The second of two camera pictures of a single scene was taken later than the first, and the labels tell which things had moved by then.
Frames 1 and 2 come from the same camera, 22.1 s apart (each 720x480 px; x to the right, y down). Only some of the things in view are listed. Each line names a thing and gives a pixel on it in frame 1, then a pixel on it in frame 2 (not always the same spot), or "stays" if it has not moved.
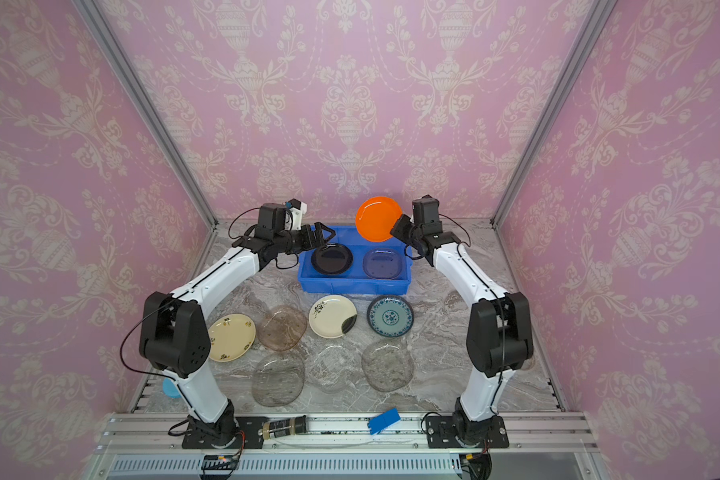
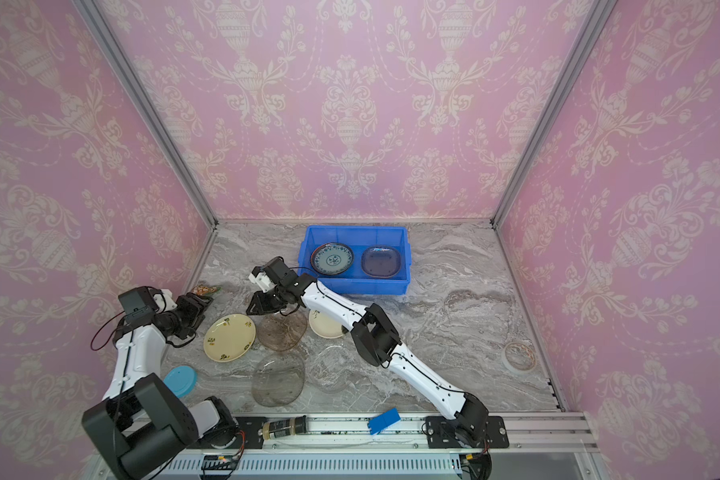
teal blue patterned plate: x=390 y=316 -> x=331 y=258
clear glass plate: x=278 y=379 stays
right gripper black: x=405 y=228 -> x=266 y=296
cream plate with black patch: x=332 y=316 stays
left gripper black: x=316 y=236 -> x=192 y=308
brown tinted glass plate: x=282 y=327 stays
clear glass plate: x=334 y=369 stays
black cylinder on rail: x=284 y=427 stays
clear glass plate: x=387 y=365 -> x=380 y=261
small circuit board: x=219 y=462 stays
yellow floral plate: x=231 y=336 stays
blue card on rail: x=382 y=420 stays
